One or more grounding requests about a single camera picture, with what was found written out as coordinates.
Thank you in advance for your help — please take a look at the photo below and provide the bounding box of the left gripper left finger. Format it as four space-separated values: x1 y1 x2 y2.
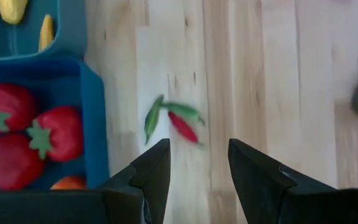
0 138 172 224

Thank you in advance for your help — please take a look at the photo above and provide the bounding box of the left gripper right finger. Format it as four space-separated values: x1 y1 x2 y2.
227 138 358 224

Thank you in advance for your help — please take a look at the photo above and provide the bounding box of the plain red toy tomato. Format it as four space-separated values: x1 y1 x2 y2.
0 134 45 191

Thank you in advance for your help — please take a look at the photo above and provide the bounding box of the yellow toy corn cob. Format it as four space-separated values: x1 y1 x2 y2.
0 0 30 26

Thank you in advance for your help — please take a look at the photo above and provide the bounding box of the small green chili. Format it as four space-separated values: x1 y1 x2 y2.
162 102 206 126
144 94 165 146

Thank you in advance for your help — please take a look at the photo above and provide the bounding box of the dark blue plastic bin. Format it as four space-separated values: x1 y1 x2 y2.
0 57 111 193

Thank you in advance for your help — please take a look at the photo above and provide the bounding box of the small red chili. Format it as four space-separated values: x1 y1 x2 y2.
167 111 203 146

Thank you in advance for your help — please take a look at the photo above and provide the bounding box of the grey-teal plastic basket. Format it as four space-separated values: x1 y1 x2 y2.
0 0 88 60

